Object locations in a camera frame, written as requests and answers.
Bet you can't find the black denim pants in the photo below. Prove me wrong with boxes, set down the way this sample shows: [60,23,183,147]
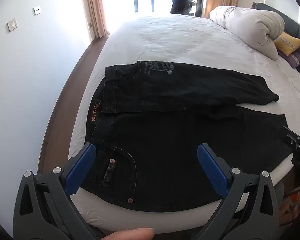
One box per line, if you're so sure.
[85,60,293,212]

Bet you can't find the person's left hand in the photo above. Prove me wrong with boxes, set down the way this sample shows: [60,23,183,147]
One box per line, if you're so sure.
[101,227,155,240]

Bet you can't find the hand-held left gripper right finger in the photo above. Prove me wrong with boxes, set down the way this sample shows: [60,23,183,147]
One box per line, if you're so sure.
[197,143,288,240]

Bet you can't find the rolled white duvet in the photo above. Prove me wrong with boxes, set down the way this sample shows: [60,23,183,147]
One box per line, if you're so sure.
[209,5,286,61]

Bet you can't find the bed with white sheet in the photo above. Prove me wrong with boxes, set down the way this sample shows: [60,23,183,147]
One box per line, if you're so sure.
[69,14,300,234]

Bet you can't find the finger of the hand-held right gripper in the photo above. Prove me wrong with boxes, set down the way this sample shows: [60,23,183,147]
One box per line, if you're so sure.
[282,126,300,152]

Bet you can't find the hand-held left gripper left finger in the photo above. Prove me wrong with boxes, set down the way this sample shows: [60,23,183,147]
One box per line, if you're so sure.
[13,142,108,240]

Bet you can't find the yellow patterned pillow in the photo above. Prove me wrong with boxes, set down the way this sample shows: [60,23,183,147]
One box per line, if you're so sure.
[274,32,300,56]

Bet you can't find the grey padded headboard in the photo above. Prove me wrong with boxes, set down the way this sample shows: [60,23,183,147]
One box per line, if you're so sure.
[251,2,300,90]

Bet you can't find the purple patterned pillow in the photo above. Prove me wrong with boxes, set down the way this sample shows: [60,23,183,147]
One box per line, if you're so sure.
[277,50,300,69]

